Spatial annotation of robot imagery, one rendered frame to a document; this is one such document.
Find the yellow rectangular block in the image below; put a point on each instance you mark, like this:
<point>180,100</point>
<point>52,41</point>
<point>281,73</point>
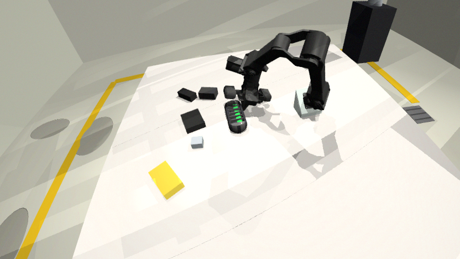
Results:
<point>166,180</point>

